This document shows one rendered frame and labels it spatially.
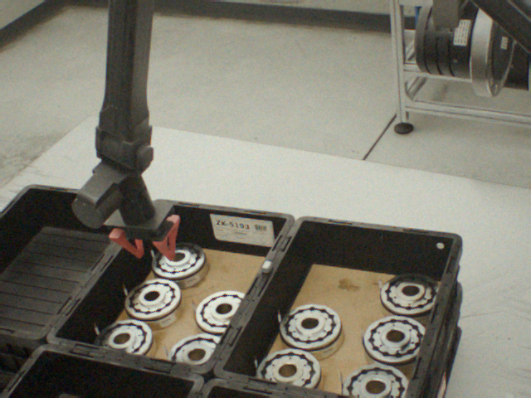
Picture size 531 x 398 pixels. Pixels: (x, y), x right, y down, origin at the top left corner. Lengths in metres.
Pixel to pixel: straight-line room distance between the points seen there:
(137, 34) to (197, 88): 2.91
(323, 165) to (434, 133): 1.46
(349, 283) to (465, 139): 1.98
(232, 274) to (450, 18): 0.61
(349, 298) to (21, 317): 0.61
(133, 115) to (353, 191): 0.83
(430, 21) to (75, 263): 0.83
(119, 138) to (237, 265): 0.43
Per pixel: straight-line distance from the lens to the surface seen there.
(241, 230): 1.59
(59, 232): 1.82
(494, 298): 1.68
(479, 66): 1.53
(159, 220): 1.39
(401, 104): 3.45
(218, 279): 1.58
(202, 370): 1.28
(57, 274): 1.71
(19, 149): 3.95
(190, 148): 2.23
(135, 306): 1.52
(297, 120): 3.66
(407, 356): 1.35
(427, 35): 1.57
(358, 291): 1.51
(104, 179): 1.32
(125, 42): 1.18
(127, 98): 1.23
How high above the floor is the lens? 1.84
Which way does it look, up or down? 35 degrees down
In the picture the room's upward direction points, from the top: 10 degrees counter-clockwise
